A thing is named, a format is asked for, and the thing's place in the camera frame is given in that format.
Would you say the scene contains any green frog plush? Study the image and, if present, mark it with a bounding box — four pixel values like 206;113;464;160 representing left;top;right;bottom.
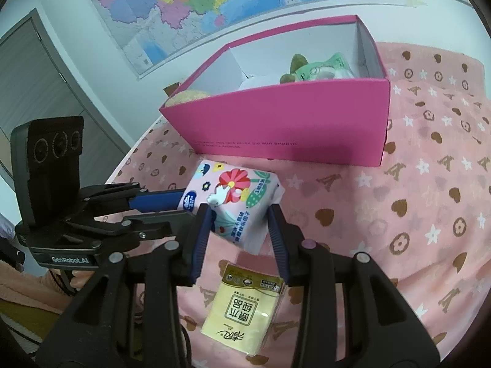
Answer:
280;54;308;84

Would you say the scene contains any pink patterned blanket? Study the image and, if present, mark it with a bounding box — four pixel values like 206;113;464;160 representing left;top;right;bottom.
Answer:
108;43;490;367

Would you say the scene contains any brown wooden headboard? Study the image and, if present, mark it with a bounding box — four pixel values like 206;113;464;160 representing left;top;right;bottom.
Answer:
163;82;180;97

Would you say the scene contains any white wipes pack blue print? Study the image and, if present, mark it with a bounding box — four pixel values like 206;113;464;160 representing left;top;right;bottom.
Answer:
239;73;281;90

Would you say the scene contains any green white cotton bag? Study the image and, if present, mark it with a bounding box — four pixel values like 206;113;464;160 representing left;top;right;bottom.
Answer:
295;52;354;81

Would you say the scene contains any yellow tissue pack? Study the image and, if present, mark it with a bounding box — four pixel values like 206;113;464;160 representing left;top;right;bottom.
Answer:
201;263;284;355

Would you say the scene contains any colourful wall map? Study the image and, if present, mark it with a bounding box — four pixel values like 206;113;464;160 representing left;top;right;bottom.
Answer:
81;0;410;82

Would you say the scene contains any beige teddy bear plush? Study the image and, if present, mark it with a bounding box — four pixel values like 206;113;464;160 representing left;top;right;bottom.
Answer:
164;90;209;107

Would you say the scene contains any grey door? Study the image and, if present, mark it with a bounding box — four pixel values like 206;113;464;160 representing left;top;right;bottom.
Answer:
1;9;130;188

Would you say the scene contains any person's left hand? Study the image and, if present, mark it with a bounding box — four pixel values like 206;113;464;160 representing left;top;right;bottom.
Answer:
48;269;94;294

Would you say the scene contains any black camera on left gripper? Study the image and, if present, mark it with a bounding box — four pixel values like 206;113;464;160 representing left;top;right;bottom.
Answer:
11;116;84;231

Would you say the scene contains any floral pink tissue pack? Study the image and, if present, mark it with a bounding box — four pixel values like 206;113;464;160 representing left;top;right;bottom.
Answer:
179;159;284;255

